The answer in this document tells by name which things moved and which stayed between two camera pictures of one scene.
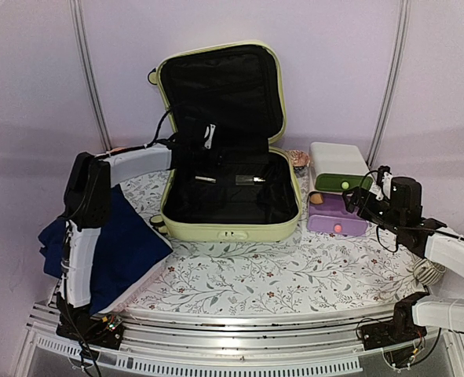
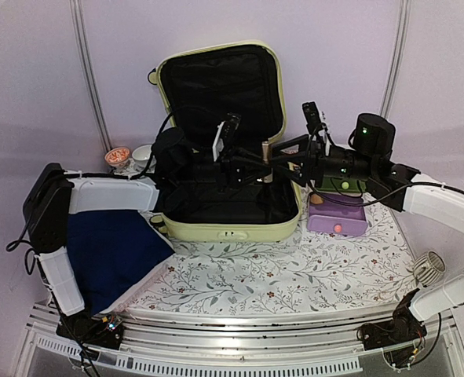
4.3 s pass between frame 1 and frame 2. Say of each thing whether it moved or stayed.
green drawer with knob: stayed
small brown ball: stayed
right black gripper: moved
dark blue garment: stayed
